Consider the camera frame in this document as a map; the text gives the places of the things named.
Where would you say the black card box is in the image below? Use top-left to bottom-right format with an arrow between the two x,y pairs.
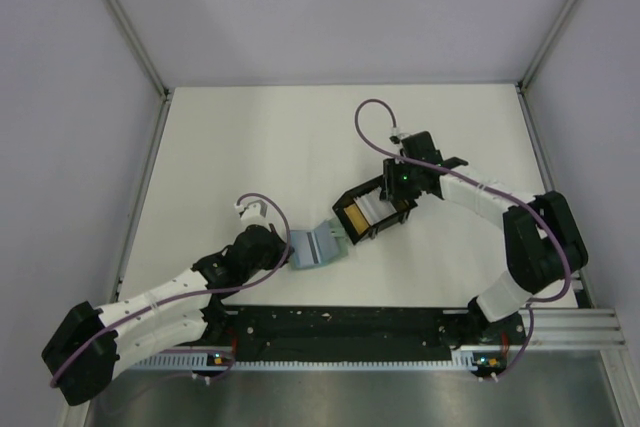
332,176 -> 417,245

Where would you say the white card with black stripe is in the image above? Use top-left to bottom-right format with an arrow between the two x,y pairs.
291,230 -> 321,270

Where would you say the green card holder wallet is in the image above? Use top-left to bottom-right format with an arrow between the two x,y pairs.
310,218 -> 348,268

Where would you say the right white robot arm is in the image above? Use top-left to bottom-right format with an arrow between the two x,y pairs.
382,131 -> 588,343

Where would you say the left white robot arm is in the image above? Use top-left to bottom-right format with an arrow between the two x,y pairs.
41,225 -> 292,406

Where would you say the stack of white cards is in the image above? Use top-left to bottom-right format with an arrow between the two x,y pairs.
355,190 -> 394,225

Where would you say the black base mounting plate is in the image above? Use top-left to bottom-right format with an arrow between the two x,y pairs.
195,305 -> 525,363

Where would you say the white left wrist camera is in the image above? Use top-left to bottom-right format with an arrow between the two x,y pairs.
234,199 -> 268,228

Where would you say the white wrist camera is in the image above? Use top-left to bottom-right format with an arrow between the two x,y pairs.
234,199 -> 268,228
389,126 -> 410,145

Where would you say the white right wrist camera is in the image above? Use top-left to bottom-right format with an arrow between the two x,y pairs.
389,126 -> 410,145

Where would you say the grey slotted cable duct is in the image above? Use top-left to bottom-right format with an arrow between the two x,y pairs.
134,350 -> 481,373

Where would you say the right aluminium corner post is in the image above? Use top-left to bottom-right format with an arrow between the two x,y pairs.
517,0 -> 619,91

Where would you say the aluminium corner post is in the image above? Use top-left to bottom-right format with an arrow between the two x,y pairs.
74,0 -> 172,98
517,0 -> 619,91

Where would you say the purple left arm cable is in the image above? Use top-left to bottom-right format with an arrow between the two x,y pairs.
49,191 -> 292,389

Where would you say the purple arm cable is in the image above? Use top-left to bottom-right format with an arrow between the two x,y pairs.
353,99 -> 574,373
49,191 -> 292,389

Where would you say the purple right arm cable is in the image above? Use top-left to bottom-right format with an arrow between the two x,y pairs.
353,99 -> 574,373

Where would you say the aluminium front frame rail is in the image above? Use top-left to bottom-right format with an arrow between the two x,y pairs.
529,308 -> 626,351

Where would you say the left aluminium corner post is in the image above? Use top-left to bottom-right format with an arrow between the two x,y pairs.
74,0 -> 172,98

